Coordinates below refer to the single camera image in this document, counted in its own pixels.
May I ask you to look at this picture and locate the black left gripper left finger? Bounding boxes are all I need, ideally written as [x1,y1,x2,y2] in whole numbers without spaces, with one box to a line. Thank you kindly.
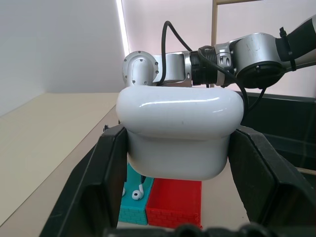
[40,125,128,237]

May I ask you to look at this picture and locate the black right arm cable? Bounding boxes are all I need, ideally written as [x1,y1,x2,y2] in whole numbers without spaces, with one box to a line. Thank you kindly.
[160,21,267,119]

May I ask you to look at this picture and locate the black plastic bin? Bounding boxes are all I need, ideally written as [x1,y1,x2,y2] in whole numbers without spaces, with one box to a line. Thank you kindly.
[236,90,316,171]

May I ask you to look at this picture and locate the white earbud case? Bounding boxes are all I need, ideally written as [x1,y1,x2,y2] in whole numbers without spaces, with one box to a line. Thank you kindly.
[115,85,245,181]

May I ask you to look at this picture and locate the teal brick-pattern tray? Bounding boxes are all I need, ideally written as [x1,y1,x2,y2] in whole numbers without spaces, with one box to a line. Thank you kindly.
[118,164,155,225]

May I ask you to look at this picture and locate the red brick-pattern tray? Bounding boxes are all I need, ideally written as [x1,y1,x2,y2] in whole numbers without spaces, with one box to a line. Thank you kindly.
[145,178,203,229]

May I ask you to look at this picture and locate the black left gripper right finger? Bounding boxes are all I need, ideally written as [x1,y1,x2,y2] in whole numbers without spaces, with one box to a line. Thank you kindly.
[228,126,316,237]

